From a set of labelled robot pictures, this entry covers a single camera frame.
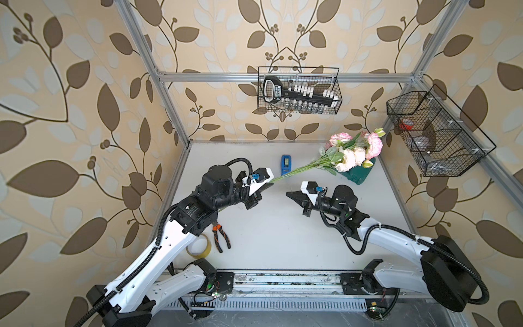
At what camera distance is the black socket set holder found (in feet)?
2.76

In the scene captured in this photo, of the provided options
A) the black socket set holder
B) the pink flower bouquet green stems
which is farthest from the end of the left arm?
the black socket set holder

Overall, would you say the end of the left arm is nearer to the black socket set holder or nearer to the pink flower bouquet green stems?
the pink flower bouquet green stems
